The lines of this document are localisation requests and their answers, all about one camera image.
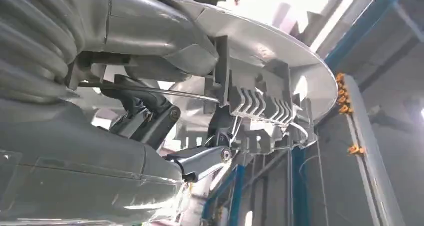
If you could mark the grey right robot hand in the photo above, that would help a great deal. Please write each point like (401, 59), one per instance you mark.
(73, 158)

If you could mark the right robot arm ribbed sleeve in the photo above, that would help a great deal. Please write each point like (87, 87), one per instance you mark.
(30, 46)

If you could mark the blue metal shelf rack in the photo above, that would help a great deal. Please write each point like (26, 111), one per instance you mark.
(299, 184)

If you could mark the grey post with orange clips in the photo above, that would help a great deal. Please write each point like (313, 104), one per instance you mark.
(367, 145)

